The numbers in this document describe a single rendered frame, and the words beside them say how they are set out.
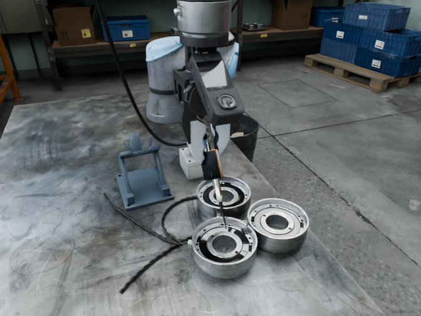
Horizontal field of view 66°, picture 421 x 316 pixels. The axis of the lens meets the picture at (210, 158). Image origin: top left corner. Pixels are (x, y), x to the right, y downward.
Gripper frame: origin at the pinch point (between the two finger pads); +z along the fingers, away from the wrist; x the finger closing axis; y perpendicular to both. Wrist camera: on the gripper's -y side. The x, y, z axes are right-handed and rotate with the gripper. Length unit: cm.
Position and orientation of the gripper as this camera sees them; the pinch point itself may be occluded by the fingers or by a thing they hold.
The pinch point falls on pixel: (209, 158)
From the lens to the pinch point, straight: 55.3
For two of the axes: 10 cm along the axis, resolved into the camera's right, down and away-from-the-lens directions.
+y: -3.9, -4.8, 7.9
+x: -9.2, 2.0, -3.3
